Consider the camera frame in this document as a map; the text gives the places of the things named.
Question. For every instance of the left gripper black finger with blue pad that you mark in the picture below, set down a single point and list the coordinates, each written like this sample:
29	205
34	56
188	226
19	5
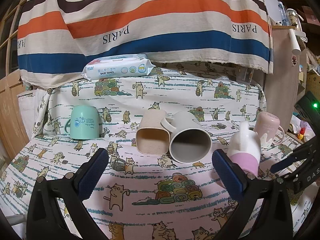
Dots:
274	220
45	220

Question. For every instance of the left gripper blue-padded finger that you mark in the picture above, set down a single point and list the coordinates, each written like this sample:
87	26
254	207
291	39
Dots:
297	155

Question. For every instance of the white cup pink base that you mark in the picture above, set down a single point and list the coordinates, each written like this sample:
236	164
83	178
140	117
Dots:
245	149

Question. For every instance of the mint green cup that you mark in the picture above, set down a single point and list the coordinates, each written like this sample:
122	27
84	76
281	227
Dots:
83	123

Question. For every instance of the beige square cup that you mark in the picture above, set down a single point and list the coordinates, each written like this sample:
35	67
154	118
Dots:
151	137

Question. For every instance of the small red yellow toy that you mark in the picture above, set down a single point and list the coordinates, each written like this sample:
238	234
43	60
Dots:
301	134

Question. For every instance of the pink drip-pattern mug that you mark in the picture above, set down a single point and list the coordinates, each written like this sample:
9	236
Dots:
266	127

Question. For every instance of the wooden cabinet side panel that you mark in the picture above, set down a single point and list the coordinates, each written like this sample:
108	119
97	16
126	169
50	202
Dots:
281	87

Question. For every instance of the cardboard box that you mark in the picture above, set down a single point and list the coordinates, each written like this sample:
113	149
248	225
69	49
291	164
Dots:
313	84

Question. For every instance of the wooden door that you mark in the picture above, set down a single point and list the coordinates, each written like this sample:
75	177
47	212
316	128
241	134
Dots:
13	134

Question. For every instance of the grey white mug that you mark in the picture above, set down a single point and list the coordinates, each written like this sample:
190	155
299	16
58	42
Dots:
189	142

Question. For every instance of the cat pattern bed sheet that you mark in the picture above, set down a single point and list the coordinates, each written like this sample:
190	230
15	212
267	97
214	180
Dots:
144	192

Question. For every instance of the baby wipes pack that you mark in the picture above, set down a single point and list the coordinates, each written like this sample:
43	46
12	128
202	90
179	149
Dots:
128	65

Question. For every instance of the glass jar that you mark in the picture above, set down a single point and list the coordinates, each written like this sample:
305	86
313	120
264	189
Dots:
294	19

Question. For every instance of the clear plastic bottle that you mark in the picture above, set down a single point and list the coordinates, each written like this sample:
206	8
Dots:
283	14

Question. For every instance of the striped Paris cloth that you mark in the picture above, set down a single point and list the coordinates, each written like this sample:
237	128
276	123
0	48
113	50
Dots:
57	38

